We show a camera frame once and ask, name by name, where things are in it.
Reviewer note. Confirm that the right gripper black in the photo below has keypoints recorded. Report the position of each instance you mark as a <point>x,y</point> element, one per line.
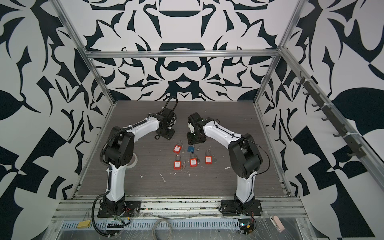
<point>190,140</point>

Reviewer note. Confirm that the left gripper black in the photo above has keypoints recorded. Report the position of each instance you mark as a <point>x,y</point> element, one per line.
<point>169,136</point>

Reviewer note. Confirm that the blue padlock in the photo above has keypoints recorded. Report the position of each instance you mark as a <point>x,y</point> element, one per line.
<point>191,149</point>

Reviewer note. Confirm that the red padlock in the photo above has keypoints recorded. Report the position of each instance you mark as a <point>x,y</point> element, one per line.
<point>193,160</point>
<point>208,158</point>
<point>178,147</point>
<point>177,163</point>

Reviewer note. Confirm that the red padlock front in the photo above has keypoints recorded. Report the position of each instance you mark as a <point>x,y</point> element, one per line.
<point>177,163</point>

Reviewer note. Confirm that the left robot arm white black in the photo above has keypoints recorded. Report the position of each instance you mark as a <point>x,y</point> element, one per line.
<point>116,154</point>

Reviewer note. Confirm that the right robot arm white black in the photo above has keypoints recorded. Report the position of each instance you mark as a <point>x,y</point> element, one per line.
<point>244,153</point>

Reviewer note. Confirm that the tape roll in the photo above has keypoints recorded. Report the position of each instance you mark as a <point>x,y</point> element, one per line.
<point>135,160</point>

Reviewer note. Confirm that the small circuit board right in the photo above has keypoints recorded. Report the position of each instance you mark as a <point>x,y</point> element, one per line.
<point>247,226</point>

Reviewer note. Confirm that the pink white clip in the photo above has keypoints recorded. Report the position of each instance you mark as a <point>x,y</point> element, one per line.
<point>277,223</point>

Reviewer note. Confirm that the yellow connector block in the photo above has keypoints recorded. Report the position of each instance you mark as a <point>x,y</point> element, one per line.
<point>84,224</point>

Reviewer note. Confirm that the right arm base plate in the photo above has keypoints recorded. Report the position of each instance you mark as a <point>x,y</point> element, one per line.
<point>236,208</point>

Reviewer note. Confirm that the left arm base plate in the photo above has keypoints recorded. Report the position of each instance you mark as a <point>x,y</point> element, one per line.
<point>122,209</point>

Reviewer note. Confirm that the aluminium frame crossbar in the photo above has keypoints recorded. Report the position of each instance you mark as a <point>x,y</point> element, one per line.
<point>180,54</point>

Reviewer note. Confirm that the grey hook rail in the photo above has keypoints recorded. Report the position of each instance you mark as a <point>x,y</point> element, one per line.
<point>333,115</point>

